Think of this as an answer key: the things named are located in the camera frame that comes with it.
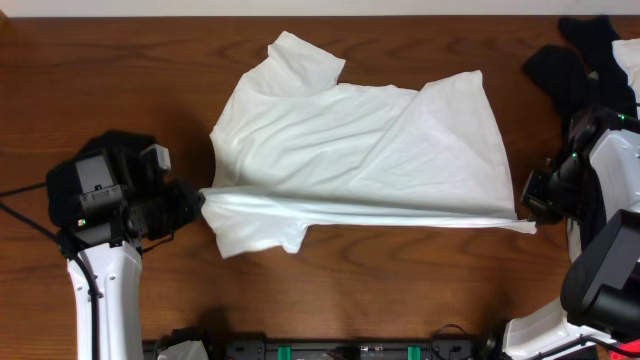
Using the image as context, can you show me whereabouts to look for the white t-shirt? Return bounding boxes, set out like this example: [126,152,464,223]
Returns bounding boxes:
[202,32,536,258]

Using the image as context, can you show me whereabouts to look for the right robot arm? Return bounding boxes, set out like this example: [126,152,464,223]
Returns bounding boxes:
[486,105,639,359]

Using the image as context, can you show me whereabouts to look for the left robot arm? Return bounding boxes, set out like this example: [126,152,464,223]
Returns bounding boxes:
[46,144,204,359]

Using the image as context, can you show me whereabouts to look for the folded black garment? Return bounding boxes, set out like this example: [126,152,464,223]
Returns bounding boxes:
[46,130,162,227]

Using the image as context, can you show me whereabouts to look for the dark navy garment pile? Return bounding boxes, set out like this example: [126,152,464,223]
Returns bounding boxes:
[522,15,637,139]

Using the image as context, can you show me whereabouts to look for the white garment under pile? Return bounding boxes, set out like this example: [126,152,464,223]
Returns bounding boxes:
[612,38,640,103]

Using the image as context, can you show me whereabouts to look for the pink trimmed knit item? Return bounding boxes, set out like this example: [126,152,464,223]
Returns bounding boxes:
[607,340,640,360]

